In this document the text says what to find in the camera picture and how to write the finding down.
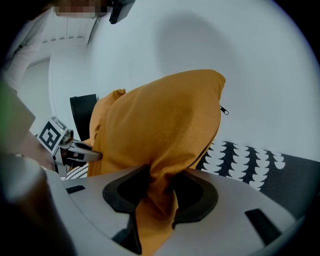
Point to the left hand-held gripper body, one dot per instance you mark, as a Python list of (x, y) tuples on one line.
[(51, 136)]

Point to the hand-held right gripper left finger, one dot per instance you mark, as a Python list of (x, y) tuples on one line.
[(117, 197)]

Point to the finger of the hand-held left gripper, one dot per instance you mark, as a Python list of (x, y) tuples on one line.
[(91, 155)]

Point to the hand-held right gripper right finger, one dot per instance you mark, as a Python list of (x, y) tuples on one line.
[(206, 200)]

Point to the mustard yellow cushion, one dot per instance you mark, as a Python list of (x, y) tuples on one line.
[(160, 125)]

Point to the person's left forearm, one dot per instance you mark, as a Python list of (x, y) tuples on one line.
[(37, 152)]

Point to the black white striped fabric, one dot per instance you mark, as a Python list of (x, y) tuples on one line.
[(77, 172)]

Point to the black chair back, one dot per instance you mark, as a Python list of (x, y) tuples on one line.
[(82, 112)]

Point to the black white patterned blanket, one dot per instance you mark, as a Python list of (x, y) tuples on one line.
[(275, 172)]

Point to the person's white ribbed top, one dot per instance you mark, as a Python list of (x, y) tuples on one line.
[(25, 57)]

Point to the black head-worn camera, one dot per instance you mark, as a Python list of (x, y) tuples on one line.
[(120, 10)]

